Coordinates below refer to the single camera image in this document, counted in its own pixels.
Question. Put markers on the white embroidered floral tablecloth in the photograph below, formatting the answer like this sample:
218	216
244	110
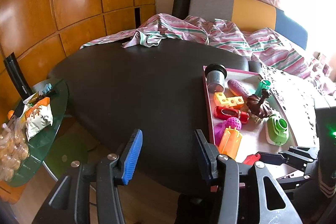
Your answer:
297	100

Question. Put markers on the orange yellow block toy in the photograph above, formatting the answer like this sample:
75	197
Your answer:
231	102

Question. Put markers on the grey black cylinder toy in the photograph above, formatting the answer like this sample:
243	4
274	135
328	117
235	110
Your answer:
215	77

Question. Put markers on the pink storage tray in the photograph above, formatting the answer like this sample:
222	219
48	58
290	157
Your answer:
252	137

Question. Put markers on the green plastic cup toy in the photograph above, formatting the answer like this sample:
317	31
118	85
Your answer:
263	84

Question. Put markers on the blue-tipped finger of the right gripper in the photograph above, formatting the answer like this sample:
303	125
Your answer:
303	150

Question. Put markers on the white orange snack bag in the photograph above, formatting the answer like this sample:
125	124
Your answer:
36	115

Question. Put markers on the dark brown plastic toy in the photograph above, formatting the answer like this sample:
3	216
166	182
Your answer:
258	106

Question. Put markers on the red glossy cylinder case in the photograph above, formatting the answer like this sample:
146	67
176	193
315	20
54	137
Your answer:
224	113

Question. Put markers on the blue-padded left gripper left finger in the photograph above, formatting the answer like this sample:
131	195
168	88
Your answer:
68	201

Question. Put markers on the purple oval toy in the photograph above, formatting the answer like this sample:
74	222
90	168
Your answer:
238	89

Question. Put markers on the red plastic block toy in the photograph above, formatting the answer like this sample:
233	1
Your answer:
251	159

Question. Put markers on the multicolour sofa backrest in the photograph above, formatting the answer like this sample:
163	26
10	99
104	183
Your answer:
250	15

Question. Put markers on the green plastic bottle toy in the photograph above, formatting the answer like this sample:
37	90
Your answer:
276	130

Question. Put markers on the striped pink bed sheet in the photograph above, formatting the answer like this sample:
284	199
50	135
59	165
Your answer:
265	45

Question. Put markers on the black tube on side table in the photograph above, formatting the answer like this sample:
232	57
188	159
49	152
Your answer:
17	77

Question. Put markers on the clear bag of snacks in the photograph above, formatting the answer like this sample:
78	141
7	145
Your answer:
14	148

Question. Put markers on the orange plastic crown toy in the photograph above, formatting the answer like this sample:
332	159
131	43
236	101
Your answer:
230	142

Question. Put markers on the green glass side table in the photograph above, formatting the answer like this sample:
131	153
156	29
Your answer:
47	148

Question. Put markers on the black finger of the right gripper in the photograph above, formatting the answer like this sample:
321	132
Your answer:
300	160

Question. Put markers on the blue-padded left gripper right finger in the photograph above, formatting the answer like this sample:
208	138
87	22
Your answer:
245	193

